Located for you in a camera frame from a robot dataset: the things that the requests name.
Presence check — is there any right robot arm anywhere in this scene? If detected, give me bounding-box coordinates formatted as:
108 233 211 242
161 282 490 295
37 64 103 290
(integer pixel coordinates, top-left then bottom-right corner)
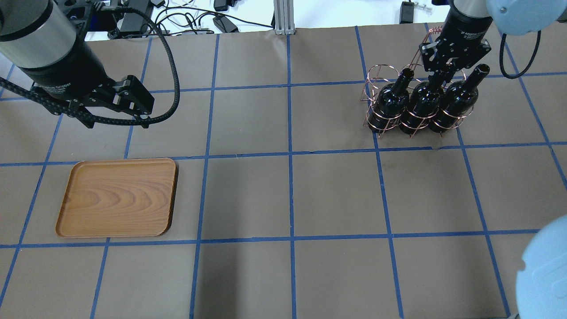
419 0 567 79

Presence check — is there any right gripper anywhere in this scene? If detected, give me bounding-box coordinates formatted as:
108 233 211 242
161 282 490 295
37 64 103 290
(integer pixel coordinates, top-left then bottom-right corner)
419 9 492 89

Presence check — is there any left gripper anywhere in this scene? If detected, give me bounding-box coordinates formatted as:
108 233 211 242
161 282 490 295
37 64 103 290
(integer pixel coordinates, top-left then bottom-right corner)
21 44 155 129

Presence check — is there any wooden tray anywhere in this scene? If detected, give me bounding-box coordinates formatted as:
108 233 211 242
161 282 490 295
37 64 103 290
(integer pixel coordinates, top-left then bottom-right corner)
55 158 178 238

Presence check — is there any black power adapter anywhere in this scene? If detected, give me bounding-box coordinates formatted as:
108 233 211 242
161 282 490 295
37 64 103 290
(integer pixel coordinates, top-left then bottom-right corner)
399 0 415 24

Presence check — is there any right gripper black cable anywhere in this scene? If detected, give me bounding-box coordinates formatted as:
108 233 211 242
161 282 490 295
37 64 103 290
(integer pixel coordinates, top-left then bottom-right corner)
500 30 542 80

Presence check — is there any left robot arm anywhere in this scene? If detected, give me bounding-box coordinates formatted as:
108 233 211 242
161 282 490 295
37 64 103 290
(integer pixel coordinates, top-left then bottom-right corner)
1 0 155 128

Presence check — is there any left gripper cable chain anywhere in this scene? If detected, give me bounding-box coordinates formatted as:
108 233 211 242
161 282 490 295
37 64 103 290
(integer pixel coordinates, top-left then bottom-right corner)
0 7 180 125

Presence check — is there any dark wine bottle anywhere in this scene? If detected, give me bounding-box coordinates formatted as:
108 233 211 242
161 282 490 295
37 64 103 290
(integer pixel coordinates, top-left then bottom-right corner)
399 80 444 137
428 63 490 134
368 67 414 135

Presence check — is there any aluminium frame post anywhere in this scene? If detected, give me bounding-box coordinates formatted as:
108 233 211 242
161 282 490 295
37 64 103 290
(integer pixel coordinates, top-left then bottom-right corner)
273 0 296 35

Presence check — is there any copper wire bottle basket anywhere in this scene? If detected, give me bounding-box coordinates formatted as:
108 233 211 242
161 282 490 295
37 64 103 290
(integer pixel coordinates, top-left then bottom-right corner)
361 52 478 137

